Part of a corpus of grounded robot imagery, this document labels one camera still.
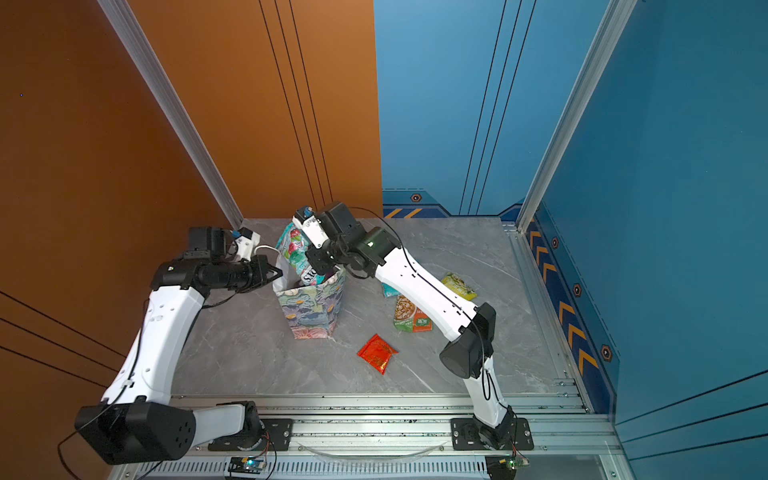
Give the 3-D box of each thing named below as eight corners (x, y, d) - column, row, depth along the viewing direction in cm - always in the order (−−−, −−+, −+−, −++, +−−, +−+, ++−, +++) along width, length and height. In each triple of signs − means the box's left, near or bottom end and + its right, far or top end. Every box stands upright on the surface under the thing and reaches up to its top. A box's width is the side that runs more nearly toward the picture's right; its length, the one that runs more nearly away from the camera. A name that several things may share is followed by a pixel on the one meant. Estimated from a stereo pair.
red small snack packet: (358, 354, 89) (358, 351, 87) (375, 335, 92) (374, 332, 91) (382, 374, 85) (382, 371, 83) (398, 353, 89) (398, 350, 87)
